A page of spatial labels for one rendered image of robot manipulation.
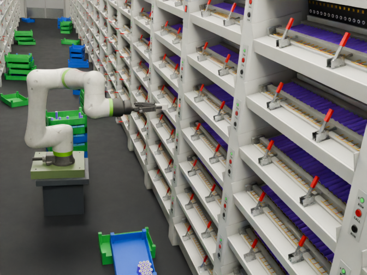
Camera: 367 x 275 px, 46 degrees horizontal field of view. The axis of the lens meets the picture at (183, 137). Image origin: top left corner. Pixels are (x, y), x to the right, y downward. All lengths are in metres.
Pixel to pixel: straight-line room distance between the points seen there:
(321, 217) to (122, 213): 1.89
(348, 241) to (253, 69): 0.70
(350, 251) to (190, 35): 1.39
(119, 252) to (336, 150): 1.59
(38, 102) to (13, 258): 0.87
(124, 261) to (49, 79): 1.09
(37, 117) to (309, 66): 1.79
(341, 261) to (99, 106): 1.40
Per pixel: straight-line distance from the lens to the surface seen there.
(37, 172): 2.79
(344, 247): 1.16
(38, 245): 2.71
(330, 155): 1.15
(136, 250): 2.50
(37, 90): 2.53
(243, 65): 1.57
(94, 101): 2.16
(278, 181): 1.41
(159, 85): 2.94
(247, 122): 1.60
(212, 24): 1.87
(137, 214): 2.93
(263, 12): 1.52
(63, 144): 2.79
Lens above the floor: 1.58
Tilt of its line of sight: 22 degrees down
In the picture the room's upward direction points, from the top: 4 degrees clockwise
